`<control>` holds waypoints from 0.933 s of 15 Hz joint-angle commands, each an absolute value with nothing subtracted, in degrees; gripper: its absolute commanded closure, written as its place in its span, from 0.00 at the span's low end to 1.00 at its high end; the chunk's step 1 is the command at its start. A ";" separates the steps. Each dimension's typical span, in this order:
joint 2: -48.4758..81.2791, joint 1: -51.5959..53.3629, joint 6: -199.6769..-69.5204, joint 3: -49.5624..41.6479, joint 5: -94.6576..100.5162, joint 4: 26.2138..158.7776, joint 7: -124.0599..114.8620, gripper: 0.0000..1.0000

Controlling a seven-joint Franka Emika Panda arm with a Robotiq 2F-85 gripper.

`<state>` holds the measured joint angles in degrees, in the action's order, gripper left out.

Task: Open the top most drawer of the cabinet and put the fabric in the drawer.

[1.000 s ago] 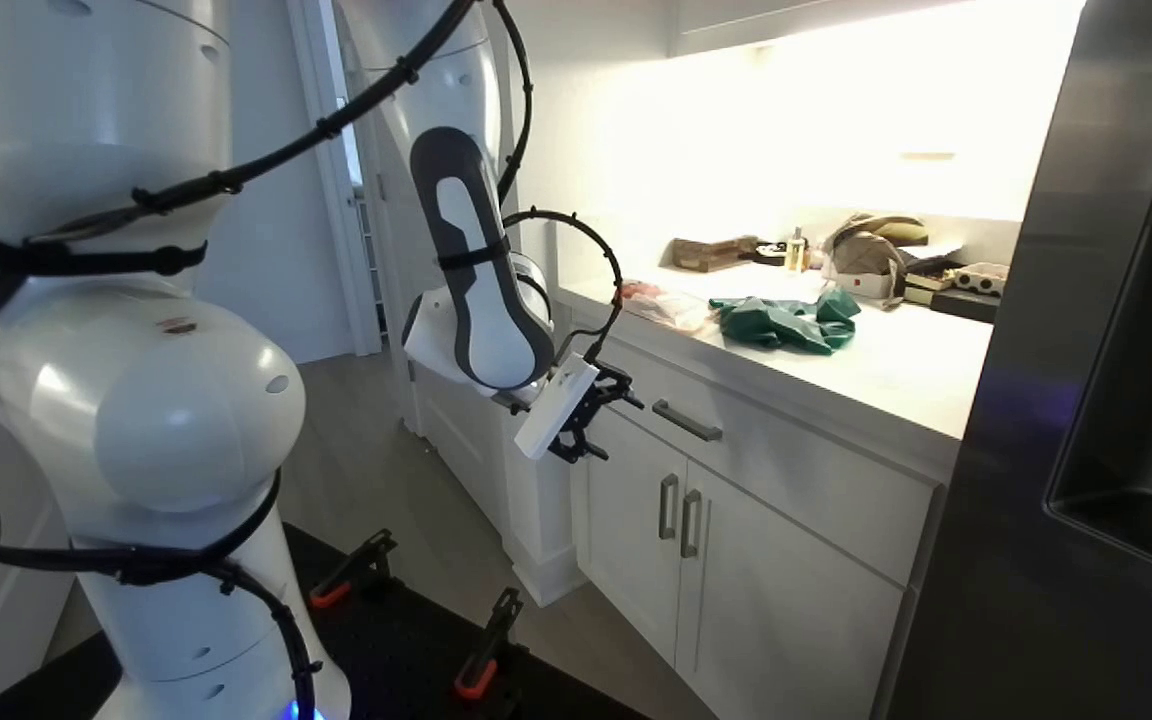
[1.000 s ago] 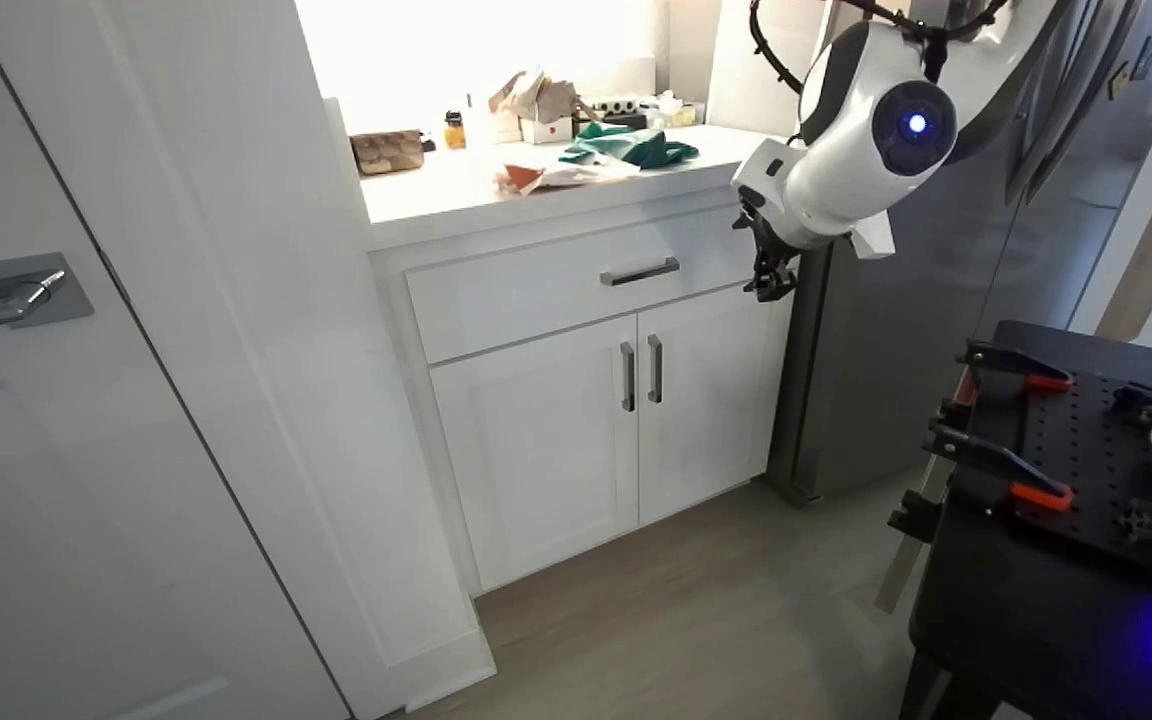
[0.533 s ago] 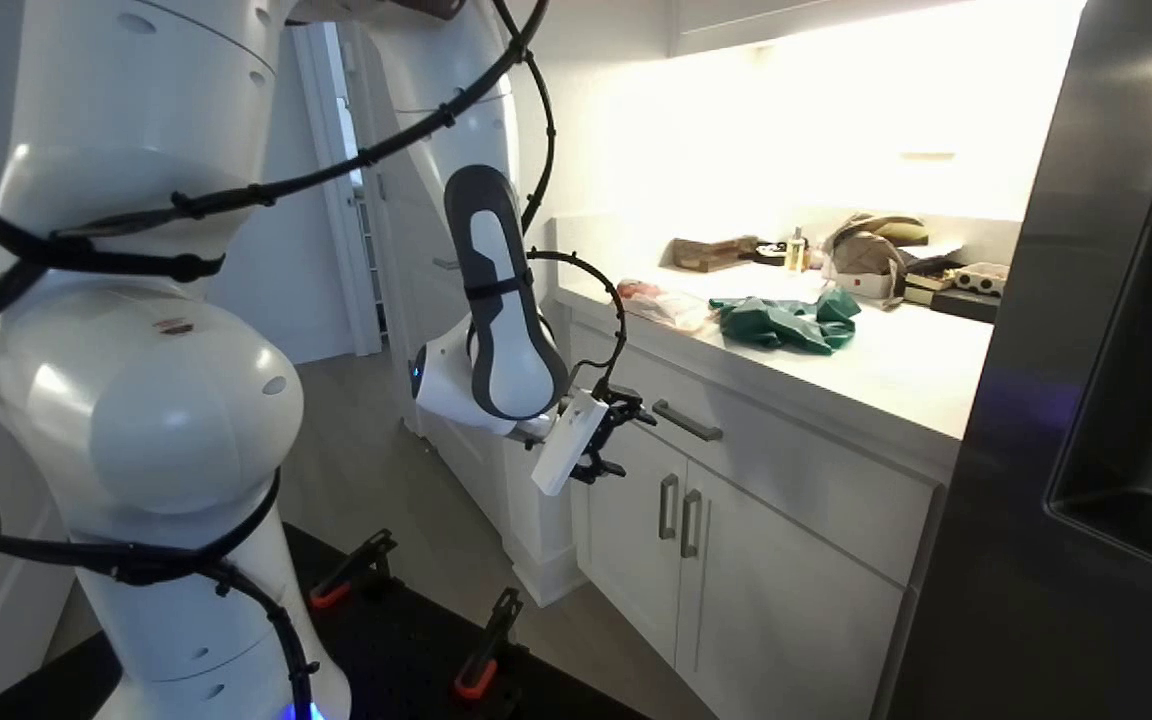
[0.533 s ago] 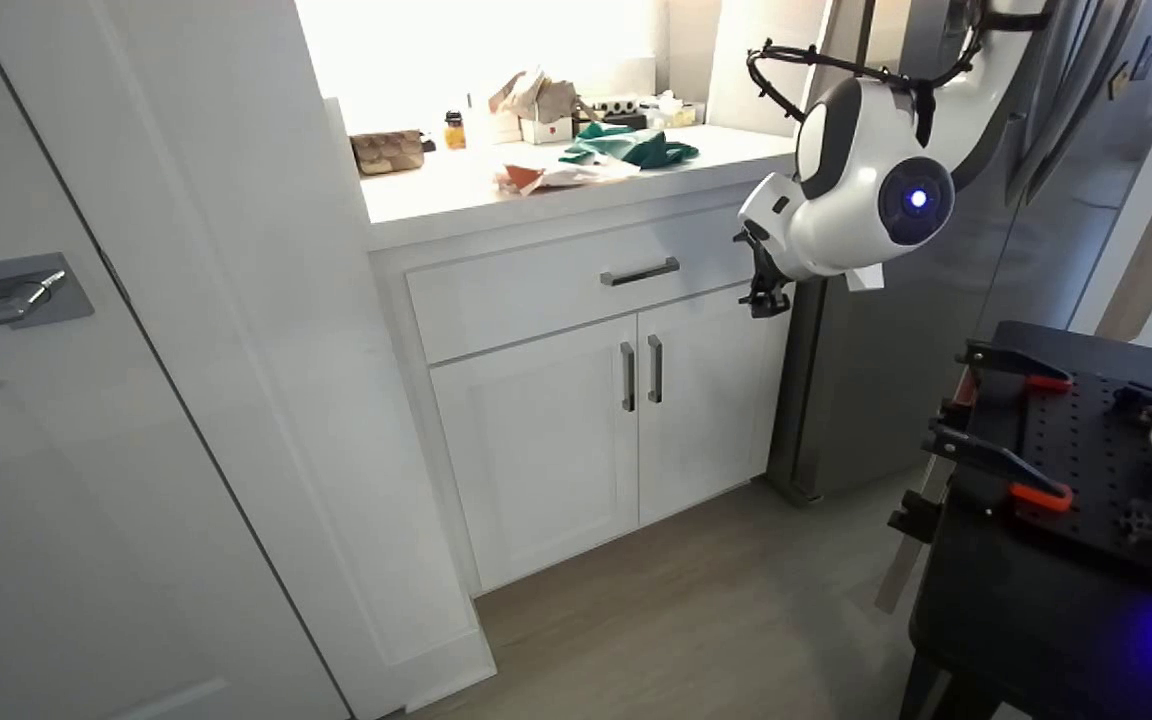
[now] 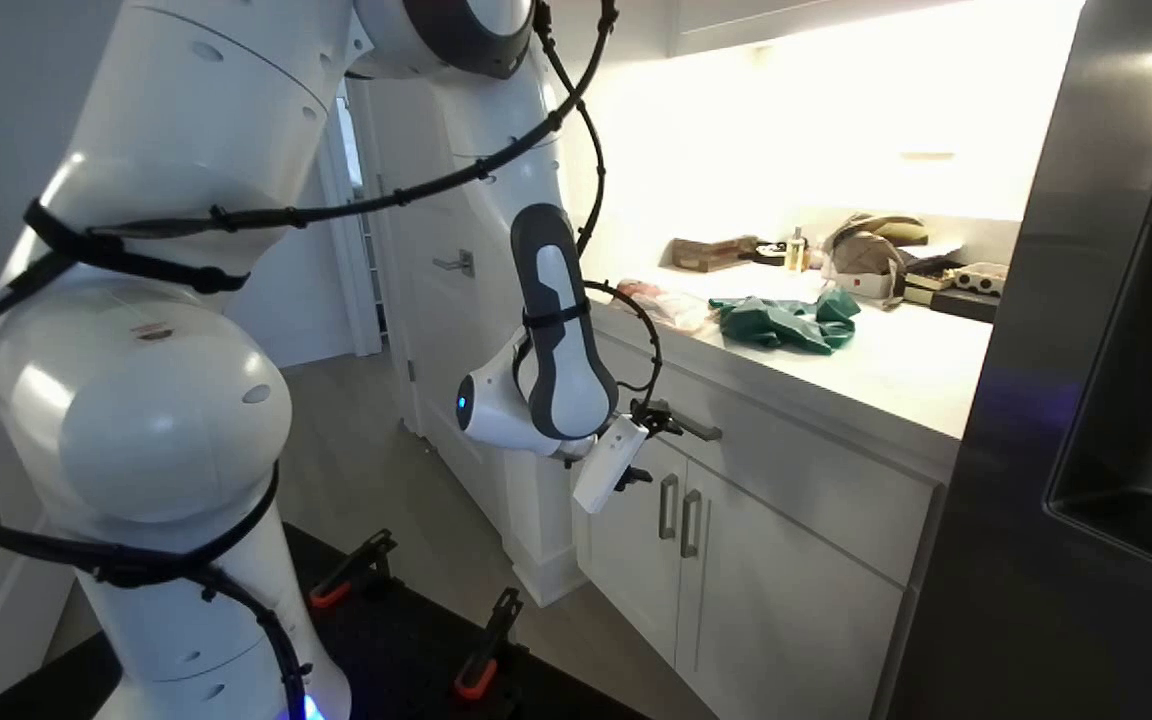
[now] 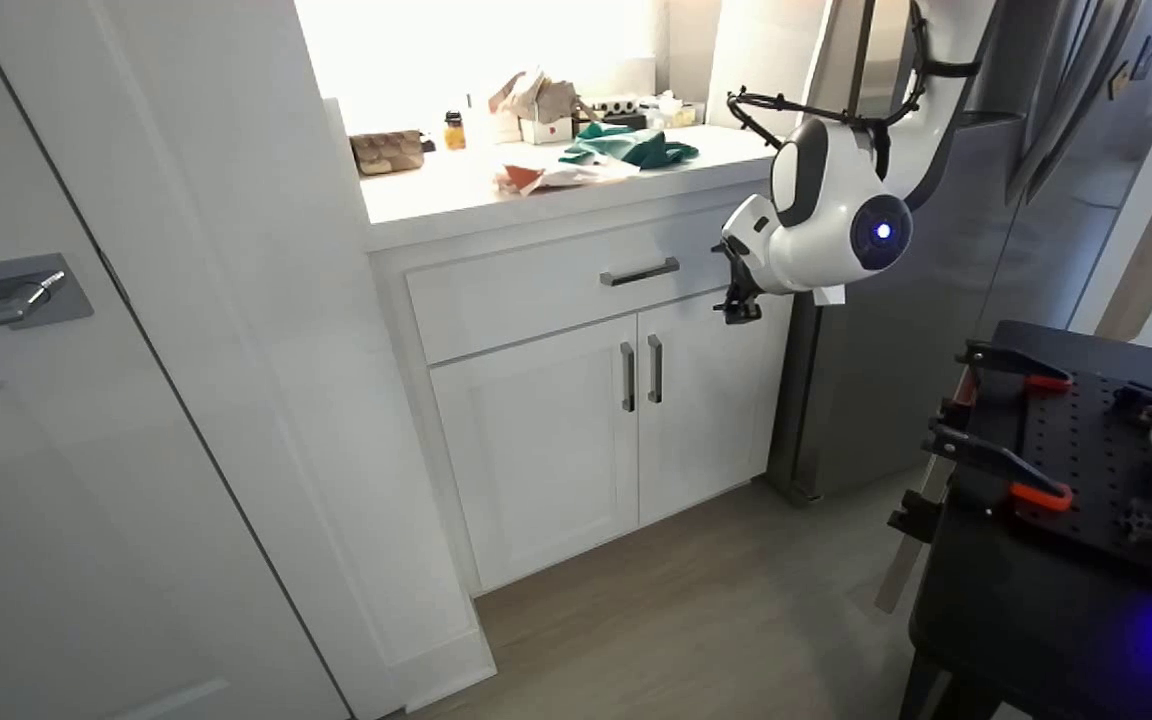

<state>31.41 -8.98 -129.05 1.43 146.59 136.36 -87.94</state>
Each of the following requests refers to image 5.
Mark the green fabric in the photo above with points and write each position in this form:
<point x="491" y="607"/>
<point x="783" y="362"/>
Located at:
<point x="777" y="324"/>

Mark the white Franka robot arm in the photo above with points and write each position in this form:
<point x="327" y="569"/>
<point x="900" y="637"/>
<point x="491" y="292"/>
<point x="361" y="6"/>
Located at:
<point x="139" y="400"/>

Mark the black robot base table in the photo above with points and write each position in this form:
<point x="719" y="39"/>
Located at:
<point x="390" y="655"/>

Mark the tall white cabinet panel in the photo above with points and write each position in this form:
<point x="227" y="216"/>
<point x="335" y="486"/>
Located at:
<point x="530" y="532"/>

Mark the white base cabinet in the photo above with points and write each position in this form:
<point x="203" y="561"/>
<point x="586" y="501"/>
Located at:
<point x="923" y="373"/>

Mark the red white paper packet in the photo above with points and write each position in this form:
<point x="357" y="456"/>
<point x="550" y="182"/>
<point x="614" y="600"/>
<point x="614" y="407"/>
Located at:
<point x="656" y="302"/>

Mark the small amber bottle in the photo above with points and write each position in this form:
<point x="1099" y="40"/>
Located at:
<point x="796" y="250"/>

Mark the orange black clamp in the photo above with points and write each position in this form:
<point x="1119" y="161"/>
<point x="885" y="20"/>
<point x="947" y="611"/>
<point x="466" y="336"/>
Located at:
<point x="350" y="566"/>
<point x="491" y="647"/>

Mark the white room door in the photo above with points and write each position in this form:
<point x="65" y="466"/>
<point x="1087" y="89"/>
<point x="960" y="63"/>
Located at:
<point x="430" y="322"/>

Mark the silver door lever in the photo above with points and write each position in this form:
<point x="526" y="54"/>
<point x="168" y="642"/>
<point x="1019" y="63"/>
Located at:
<point x="457" y="260"/>

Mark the beige brown bag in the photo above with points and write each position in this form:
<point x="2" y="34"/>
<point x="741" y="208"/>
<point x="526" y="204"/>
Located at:
<point x="871" y="254"/>

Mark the black cylindrical objects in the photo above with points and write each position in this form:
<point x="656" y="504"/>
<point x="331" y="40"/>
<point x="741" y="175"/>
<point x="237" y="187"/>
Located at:
<point x="959" y="286"/>

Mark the stainless steel refrigerator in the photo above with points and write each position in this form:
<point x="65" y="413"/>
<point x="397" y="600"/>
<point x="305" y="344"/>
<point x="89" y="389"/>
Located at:
<point x="1070" y="400"/>

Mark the refrigerator water dispenser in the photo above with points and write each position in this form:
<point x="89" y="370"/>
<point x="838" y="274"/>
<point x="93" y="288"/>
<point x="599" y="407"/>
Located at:
<point x="1139" y="400"/>

